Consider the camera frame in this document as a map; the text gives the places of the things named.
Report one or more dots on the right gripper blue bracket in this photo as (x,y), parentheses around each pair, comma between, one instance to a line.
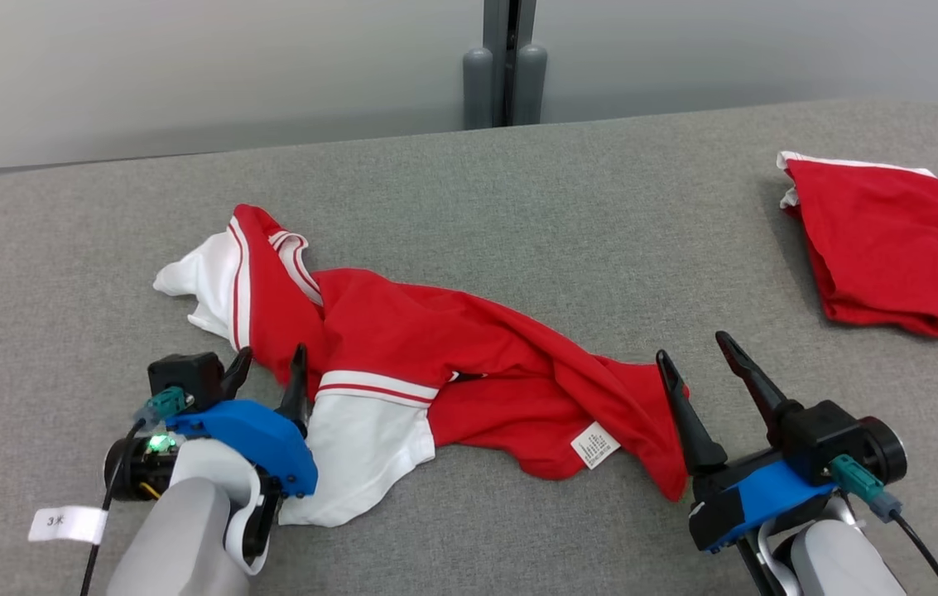
(758,501)

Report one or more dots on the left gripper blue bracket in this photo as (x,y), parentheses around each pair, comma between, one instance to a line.
(262,443)

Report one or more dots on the red white numbered jersey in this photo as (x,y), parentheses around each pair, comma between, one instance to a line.
(435,348)

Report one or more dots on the red shorts with white band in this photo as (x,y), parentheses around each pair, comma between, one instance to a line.
(891,248)

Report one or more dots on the grey fabric upholstered platform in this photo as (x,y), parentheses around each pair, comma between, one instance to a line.
(518,207)

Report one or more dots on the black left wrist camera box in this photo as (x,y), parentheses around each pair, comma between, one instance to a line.
(185,377)

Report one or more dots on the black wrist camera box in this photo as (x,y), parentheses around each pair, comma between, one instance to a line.
(820,434)
(185,377)

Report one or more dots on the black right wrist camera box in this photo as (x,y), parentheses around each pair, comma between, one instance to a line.
(820,434)

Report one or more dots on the grey cylinder post foot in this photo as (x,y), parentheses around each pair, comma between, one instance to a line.
(478,91)
(531,87)

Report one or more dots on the grey partition post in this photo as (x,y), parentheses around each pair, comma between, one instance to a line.
(508,41)

